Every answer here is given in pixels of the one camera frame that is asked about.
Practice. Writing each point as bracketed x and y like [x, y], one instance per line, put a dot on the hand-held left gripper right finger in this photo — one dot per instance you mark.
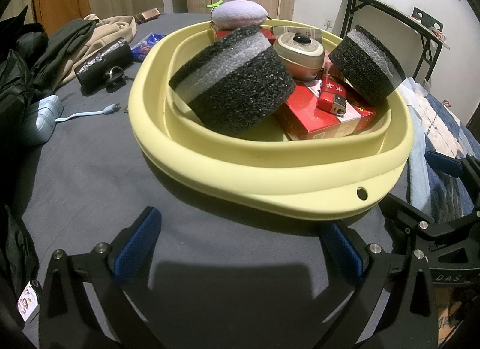
[341, 247]

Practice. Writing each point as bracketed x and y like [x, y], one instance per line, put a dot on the black pouch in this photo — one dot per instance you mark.
[101, 61]

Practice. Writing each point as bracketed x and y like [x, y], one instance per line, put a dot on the dark green clothes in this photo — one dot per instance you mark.
[63, 45]

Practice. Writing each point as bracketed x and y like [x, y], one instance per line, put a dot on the small copper box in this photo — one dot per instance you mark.
[148, 15]

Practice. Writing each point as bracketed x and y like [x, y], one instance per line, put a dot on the light blue power bank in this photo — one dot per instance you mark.
[43, 120]

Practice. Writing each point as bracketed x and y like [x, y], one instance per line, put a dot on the yellow plastic basin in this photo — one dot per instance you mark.
[262, 183]

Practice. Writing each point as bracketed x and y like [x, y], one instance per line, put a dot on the white wall socket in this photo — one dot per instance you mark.
[329, 24]

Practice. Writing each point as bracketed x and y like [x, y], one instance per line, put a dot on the purple fabric pouch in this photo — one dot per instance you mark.
[240, 15]

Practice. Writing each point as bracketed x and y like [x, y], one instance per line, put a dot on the black jacket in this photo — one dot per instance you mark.
[17, 63]

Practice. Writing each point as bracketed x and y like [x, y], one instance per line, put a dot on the black foam cylinder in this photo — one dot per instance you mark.
[232, 86]
[367, 67]

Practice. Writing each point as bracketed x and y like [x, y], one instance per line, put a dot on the blue checked blanket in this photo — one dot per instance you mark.
[446, 123]

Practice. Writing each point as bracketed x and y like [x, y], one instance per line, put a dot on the red cigarette carton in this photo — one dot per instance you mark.
[311, 123]

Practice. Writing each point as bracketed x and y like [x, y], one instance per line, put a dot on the beige clothes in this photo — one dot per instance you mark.
[112, 28]

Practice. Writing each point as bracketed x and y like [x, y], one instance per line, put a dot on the red lighter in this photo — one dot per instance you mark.
[330, 93]

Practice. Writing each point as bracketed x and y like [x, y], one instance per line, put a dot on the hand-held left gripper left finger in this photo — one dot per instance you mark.
[137, 244]

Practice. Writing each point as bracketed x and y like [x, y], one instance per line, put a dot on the black folding table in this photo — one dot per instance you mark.
[390, 7]

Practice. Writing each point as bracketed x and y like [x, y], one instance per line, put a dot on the blue snack packet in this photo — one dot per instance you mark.
[148, 45]

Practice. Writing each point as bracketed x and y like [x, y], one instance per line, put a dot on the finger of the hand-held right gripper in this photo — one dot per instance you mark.
[405, 214]
[444, 163]

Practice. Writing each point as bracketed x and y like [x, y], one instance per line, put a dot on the red packets on table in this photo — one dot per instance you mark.
[435, 30]

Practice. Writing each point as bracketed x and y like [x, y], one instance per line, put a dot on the round beige tin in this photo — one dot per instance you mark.
[300, 56]

